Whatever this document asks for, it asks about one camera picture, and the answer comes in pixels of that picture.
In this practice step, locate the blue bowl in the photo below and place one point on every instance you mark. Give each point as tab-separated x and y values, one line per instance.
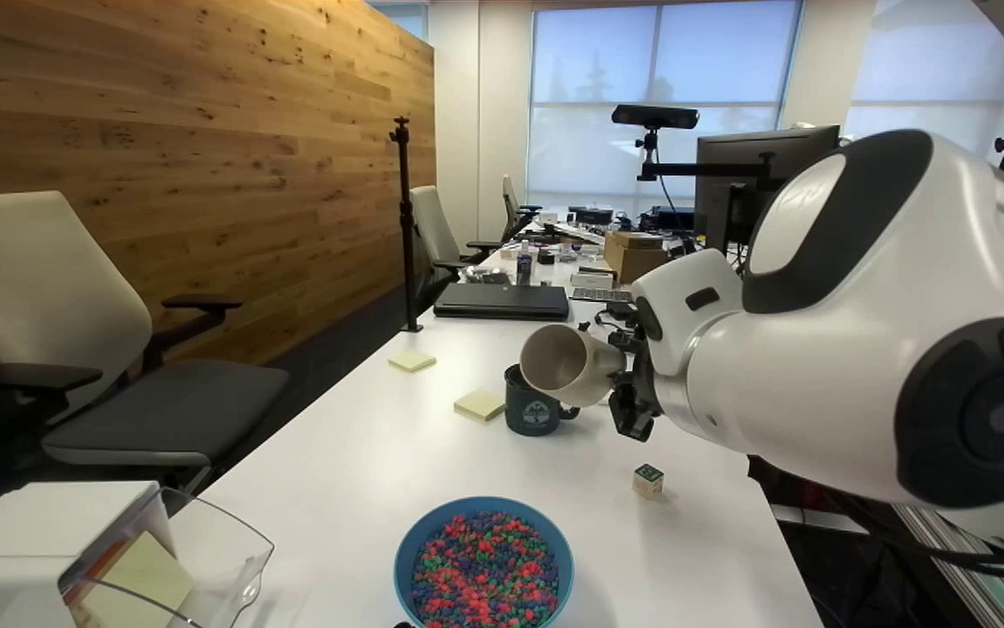
407	570

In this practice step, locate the white ceramic cup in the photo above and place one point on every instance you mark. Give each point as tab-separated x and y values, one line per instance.
560	364

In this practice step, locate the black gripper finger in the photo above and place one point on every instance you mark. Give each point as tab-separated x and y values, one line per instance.
609	324
616	389

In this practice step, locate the brown cardboard box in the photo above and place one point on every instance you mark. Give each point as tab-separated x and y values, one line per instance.
632	252

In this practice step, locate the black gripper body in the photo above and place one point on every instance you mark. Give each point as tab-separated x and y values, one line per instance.
640	397

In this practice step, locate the yellow sticky note pad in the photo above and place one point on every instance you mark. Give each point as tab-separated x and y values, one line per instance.
414	360
477	407

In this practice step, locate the yellow notes in holder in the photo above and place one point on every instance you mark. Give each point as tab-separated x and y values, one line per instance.
140	582

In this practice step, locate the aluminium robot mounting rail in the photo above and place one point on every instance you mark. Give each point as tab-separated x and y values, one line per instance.
991	582

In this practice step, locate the black camera stand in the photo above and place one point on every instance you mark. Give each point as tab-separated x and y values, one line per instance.
699	170

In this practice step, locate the grey white office chair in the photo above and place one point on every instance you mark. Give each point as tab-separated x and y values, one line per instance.
166	413

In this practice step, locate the black stereo camera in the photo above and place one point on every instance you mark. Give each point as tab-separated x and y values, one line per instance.
654	117

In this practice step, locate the red blue beads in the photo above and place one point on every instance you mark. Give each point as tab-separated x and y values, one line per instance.
487	578

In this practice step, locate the black empty tripod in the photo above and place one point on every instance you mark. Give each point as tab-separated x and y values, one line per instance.
407	233

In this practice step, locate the small white green cube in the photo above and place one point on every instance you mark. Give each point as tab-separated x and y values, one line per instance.
645	480

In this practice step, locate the dark grey laptop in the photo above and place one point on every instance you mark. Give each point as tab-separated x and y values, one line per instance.
498	302

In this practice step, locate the black computer monitor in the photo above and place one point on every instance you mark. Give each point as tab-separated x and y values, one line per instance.
756	157

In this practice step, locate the clear plastic note holder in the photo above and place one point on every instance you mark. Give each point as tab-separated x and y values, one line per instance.
228	559

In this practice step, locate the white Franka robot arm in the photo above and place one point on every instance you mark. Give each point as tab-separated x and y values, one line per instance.
871	352

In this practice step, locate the dark teal speckled mug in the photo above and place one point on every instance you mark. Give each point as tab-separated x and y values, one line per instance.
526	418

